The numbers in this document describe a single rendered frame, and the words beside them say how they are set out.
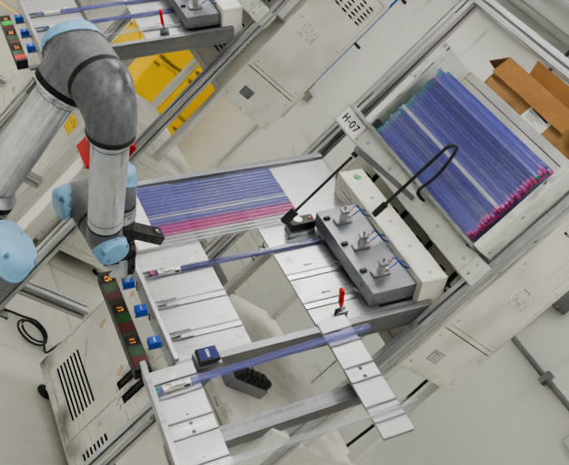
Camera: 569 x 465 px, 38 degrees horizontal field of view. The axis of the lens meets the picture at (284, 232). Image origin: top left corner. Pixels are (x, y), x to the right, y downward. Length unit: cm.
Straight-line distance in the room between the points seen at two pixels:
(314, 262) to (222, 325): 35
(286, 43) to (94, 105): 188
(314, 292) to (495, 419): 166
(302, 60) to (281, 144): 156
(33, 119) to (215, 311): 72
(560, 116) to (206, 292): 122
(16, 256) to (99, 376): 102
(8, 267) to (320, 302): 85
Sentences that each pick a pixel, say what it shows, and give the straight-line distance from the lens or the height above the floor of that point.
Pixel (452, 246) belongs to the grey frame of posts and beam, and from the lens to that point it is 223.
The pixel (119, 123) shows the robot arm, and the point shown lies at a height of 112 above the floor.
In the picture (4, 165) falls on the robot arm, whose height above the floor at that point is 87.
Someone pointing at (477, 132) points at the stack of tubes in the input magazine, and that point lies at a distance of 232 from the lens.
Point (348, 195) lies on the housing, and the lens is 245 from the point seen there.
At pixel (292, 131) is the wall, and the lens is 491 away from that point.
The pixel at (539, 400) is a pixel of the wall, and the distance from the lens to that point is 363.
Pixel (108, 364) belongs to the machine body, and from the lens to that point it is 263.
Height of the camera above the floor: 152
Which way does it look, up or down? 12 degrees down
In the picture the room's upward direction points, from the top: 47 degrees clockwise
